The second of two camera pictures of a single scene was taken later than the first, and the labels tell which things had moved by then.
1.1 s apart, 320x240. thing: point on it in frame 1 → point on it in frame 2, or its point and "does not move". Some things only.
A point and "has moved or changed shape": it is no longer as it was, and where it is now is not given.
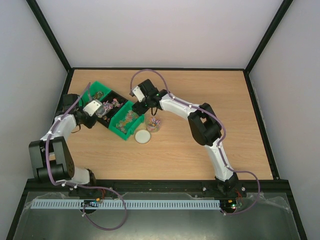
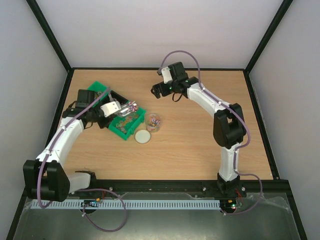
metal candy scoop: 104,108 has moved or changed shape
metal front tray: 268,218 does not move
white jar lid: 142,136 does not move
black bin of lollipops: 118,101 does not move
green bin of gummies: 125,120 does not move
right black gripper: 139,107 → 159,89
